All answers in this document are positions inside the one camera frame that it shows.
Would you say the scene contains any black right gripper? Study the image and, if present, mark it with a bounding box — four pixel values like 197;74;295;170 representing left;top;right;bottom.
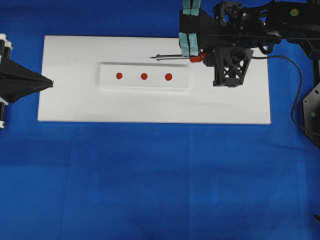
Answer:
178;0;266;60

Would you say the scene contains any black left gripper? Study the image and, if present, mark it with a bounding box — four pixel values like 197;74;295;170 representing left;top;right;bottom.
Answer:
0;33;53;129

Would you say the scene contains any soldering iron orange grip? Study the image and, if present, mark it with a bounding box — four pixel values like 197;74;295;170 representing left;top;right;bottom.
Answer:
148;51;207;64

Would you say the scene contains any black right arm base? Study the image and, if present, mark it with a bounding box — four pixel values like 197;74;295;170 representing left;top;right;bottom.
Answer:
303;83;320;148

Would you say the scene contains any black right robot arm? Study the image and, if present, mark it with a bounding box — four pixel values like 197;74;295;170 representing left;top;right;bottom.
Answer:
155;0;320;88

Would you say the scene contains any white strip with marks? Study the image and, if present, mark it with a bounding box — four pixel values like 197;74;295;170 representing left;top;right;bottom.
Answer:
98;62;190;91

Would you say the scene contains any white foam board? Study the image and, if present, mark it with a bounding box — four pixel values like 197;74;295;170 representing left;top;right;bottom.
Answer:
38;35;271;125

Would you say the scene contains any blue table cloth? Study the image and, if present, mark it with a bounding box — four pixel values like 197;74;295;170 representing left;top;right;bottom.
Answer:
0;0;320;240

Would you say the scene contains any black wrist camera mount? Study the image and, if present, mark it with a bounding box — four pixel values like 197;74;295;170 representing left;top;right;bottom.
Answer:
213;47;254;88

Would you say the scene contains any black cable on cloth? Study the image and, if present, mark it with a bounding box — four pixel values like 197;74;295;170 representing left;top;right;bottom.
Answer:
249;55;320;137

